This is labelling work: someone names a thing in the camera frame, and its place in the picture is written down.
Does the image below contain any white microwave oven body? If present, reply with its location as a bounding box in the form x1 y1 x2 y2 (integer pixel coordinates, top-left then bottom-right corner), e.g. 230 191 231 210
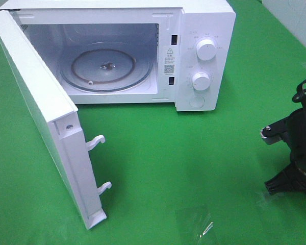
0 1 236 111

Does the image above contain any glass microwave turntable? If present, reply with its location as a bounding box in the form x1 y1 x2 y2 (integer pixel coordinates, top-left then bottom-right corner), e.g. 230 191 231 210
60 42 157 92

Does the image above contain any white microwave door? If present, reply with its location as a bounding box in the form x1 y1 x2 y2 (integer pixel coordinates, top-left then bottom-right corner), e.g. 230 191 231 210
0 11 112 229

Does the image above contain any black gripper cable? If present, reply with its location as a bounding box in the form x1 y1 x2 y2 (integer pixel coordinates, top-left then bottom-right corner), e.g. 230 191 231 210
292 78 306 123

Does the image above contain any round door release button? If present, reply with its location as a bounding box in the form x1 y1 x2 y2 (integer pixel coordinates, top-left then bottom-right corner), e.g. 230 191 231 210
189 96 205 108

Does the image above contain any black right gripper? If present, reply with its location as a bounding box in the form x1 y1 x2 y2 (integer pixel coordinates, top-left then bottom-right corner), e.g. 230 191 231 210
260 109 306 195

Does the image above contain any green table mat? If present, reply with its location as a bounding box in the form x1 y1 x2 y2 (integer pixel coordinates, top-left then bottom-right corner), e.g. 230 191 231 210
0 1 306 244

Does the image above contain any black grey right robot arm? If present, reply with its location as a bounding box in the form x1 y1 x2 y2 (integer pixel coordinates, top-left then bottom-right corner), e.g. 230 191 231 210
260 109 306 195

